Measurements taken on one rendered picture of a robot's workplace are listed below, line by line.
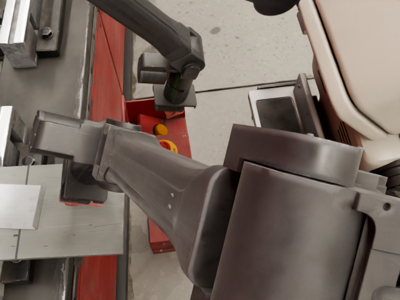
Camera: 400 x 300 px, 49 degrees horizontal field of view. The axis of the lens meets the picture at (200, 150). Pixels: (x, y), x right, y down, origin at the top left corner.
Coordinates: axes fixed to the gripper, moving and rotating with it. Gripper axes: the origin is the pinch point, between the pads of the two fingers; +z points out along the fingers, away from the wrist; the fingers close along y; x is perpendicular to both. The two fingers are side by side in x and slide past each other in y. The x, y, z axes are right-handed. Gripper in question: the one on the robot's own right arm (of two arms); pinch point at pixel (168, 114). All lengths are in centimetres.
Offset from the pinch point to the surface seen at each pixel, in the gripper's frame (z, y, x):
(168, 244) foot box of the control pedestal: 73, -13, 13
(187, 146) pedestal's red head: 1.3, -4.3, 8.7
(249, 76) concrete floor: 67, -61, -68
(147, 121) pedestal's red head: 7.7, 3.9, -2.7
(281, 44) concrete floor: 61, -81, -85
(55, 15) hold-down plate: -3.6, 27.8, -28.0
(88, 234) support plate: -14.7, 21.0, 35.5
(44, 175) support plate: -12.8, 28.8, 22.7
